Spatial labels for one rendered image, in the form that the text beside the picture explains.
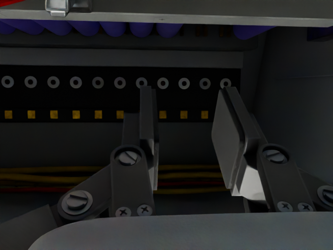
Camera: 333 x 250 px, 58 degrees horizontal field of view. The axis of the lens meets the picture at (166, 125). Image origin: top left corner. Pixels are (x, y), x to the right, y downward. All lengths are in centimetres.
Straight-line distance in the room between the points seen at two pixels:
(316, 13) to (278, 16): 2
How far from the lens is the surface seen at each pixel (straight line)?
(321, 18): 18
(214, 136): 15
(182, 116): 29
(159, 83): 29
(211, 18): 16
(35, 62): 30
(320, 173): 25
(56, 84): 30
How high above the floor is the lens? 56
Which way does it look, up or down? 28 degrees up
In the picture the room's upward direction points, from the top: 178 degrees counter-clockwise
